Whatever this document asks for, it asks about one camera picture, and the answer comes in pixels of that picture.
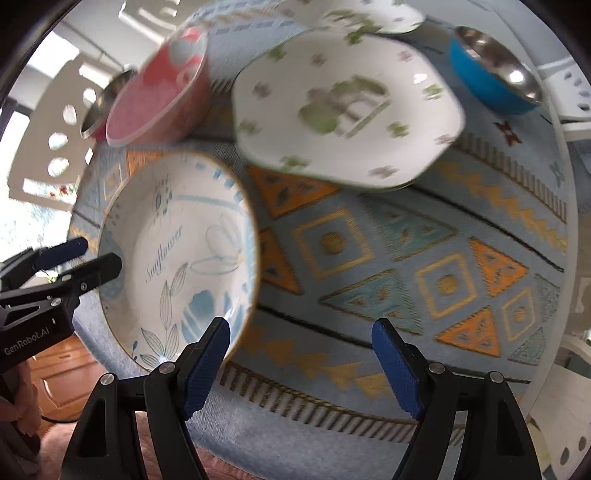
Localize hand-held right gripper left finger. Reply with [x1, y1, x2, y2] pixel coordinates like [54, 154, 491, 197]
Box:
[62, 318, 232, 480]

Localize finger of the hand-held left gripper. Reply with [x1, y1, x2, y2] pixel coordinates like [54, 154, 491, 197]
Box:
[0, 237, 89, 291]
[0, 252, 123, 320]

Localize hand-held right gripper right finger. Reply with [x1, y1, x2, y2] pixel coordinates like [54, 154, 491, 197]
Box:
[372, 318, 543, 480]

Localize round blue flower plate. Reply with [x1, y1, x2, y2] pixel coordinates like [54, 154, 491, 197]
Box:
[98, 152, 260, 374]

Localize blue steel-lined bowl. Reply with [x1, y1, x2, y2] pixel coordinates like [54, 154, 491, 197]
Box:
[449, 25, 544, 116]

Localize wooden cabinet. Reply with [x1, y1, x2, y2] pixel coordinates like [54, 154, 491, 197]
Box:
[18, 339, 107, 423]

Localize white chair with oval holes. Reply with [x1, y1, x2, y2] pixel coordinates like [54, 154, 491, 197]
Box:
[7, 60, 100, 213]
[117, 0, 185, 34]
[522, 332, 591, 480]
[538, 60, 591, 144]

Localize blue patterned tablecloth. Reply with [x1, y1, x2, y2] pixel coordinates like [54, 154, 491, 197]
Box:
[69, 0, 573, 457]

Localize red steel-lined bowl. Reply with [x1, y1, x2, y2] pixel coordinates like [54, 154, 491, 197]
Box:
[79, 69, 139, 142]

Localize pink dotted bowl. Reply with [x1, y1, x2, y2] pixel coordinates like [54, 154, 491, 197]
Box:
[105, 26, 211, 147]

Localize square white green-print plate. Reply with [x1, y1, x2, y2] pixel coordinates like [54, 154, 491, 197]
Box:
[231, 30, 466, 191]

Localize round white green-print plate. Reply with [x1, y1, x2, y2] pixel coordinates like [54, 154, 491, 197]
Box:
[295, 0, 426, 36]

